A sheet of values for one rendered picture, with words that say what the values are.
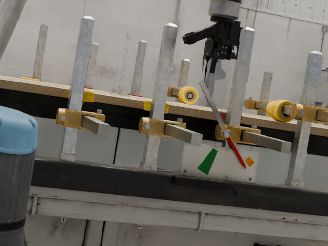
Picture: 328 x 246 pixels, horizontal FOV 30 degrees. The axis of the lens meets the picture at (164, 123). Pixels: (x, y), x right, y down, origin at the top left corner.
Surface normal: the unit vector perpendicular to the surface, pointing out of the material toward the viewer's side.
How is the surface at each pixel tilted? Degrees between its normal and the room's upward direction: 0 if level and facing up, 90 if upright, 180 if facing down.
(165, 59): 90
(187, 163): 90
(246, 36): 90
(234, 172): 90
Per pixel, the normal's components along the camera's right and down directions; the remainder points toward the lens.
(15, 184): 0.81, 0.16
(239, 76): 0.29, 0.10
